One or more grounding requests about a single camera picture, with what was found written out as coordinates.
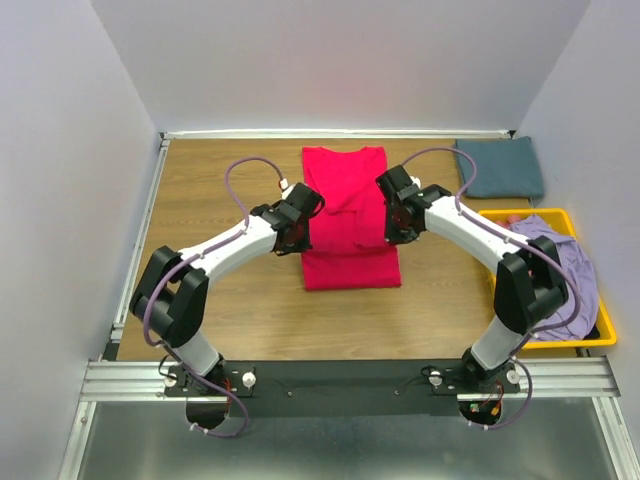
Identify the red t shirt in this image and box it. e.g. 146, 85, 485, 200
301, 147, 402, 291

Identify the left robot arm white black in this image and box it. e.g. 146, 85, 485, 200
129, 198, 324, 395

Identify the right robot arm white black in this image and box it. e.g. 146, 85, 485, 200
376, 178, 569, 392

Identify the pink garment in bin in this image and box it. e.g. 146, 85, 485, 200
495, 215, 521, 228

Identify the folded grey-blue t shirt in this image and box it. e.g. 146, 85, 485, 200
454, 137, 545, 199

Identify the lavender t shirt in bin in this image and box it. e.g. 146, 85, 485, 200
509, 214, 599, 342

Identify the yellow plastic bin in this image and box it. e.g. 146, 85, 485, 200
480, 208, 617, 351

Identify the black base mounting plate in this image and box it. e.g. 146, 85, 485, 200
164, 359, 520, 419

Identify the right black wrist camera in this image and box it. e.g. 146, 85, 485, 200
375, 165, 421, 204

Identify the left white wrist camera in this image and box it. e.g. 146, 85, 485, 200
276, 182, 325, 220

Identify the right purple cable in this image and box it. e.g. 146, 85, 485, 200
400, 146, 572, 431

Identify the aluminium left side rail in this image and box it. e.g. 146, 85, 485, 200
100, 135, 170, 361

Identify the aluminium rail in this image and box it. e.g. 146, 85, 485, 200
80, 357, 620, 402
100, 135, 170, 361

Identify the aluminium front rail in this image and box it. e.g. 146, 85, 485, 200
80, 357, 620, 402

